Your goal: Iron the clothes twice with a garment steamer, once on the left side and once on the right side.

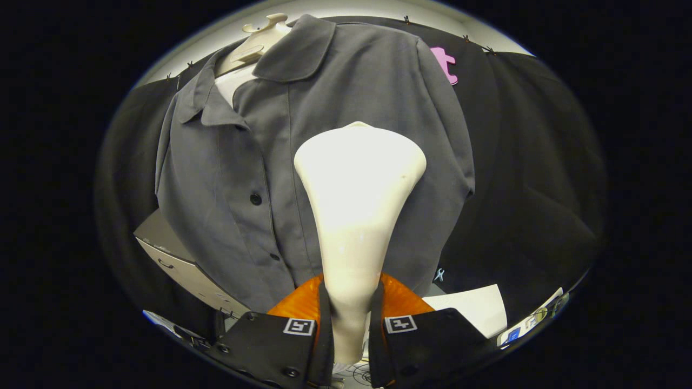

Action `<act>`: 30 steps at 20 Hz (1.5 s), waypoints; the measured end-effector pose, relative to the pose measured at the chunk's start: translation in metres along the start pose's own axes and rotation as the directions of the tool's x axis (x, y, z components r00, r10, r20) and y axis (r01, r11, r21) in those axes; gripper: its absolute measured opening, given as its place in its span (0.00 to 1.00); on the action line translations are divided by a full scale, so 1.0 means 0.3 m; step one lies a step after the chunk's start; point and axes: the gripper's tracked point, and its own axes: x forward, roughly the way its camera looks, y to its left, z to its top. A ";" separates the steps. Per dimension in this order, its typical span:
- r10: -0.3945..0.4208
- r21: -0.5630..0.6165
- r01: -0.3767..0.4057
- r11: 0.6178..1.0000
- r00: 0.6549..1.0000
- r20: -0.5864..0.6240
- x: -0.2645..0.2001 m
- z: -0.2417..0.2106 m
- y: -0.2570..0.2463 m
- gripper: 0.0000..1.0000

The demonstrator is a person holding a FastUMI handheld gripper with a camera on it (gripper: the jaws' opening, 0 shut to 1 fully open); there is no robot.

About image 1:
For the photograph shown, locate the cream garment hanger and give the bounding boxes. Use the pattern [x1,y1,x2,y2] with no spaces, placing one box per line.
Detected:
[215,13,292,76]

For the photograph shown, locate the grey cabinet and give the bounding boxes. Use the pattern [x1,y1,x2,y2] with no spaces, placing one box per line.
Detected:
[134,208,252,319]

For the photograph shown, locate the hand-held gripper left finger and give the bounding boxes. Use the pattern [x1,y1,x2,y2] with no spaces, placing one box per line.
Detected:
[204,273,336,388]

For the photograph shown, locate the white garment steamer head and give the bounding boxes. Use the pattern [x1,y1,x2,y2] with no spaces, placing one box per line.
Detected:
[294,122,428,368]

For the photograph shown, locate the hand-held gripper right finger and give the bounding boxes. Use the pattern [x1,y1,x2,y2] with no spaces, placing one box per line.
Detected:
[369,273,494,388]

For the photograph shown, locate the black backdrop cloth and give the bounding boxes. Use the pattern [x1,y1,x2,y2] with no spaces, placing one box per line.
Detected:
[95,15,609,338]

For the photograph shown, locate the white paper sheet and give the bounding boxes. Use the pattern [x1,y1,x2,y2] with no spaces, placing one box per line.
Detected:
[422,284,508,339]

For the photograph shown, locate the pile of small white items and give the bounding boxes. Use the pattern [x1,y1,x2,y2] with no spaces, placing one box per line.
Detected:
[497,288,570,347]

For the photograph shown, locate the grey button-up shirt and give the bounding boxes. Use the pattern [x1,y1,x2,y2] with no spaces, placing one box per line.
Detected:
[155,15,476,314]

